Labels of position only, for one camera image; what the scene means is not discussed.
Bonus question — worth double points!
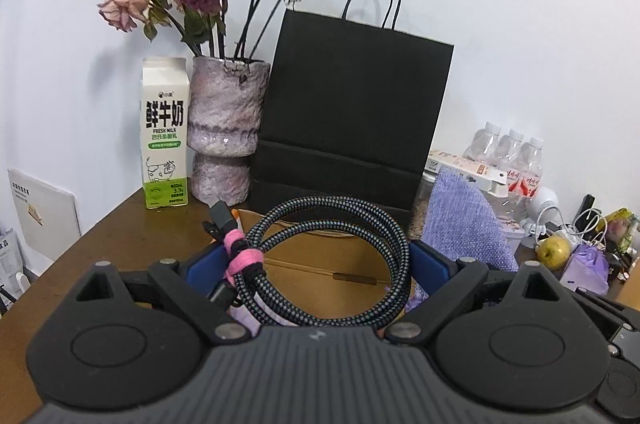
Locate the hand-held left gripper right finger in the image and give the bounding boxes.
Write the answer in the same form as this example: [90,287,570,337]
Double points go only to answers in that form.
[385,240,571,347]

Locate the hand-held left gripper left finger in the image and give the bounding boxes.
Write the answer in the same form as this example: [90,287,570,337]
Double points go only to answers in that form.
[75,246,251,346]

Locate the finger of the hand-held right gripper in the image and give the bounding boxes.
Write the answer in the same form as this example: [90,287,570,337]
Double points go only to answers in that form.
[574,286,640,332]

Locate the purple knitted cloth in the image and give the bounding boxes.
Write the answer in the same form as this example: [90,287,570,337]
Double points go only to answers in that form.
[420,166,520,272]

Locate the orange cardboard box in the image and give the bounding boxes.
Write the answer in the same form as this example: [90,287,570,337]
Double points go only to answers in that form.
[235,206,418,322]

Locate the braided cable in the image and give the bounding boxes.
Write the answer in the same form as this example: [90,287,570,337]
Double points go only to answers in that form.
[202,196,412,330]

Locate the purple tissue pack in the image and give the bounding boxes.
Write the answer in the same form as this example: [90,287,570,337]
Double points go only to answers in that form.
[559,244,610,297]

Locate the clear container of seeds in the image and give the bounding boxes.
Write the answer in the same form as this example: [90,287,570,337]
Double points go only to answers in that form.
[410,171,438,240]

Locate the green apple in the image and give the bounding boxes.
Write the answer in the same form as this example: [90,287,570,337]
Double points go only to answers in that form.
[536,235,572,269]

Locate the colourful snack bag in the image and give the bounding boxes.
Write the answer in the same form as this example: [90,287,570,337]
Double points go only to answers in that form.
[602,207,640,255]

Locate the small printed tin box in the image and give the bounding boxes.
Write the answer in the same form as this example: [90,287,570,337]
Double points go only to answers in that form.
[500,216,527,251]

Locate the black charger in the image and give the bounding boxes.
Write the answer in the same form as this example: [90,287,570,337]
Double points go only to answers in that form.
[574,194,601,230]

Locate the long white box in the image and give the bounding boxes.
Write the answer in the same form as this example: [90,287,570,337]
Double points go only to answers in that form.
[426,149,511,197]

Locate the small white fan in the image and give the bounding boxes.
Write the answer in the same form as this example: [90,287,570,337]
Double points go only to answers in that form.
[522,186,563,235]

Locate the white green milk carton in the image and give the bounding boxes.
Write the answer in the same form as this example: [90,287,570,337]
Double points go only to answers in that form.
[138,57,191,210]

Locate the mottled purple vase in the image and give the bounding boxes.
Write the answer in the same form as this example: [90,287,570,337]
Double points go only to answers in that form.
[186,55,271,207]

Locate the white board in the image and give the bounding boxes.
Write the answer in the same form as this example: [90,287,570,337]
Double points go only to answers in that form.
[7,168,82,277]

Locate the black paper bag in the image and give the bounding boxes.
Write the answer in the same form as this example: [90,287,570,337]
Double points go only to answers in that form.
[248,0,455,237]

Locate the white cables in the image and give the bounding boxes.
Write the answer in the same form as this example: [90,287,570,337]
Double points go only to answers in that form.
[550,204,610,250]

